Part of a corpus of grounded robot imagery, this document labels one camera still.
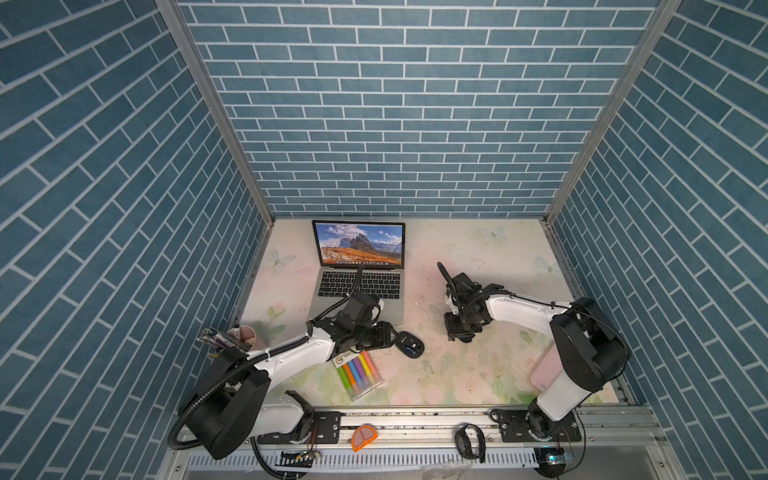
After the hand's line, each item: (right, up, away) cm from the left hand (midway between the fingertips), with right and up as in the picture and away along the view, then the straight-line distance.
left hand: (401, 341), depth 83 cm
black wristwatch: (+14, -19, -14) cm, 28 cm away
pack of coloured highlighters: (-12, -8, -2) cm, 15 cm away
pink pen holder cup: (-44, +3, -1) cm, 44 cm away
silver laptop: (-14, +23, +19) cm, 33 cm away
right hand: (+15, 0, +7) cm, 17 cm away
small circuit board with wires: (-25, -25, -11) cm, 37 cm away
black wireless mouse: (+3, -1, +2) cm, 3 cm away
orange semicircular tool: (-9, -19, -12) cm, 24 cm away
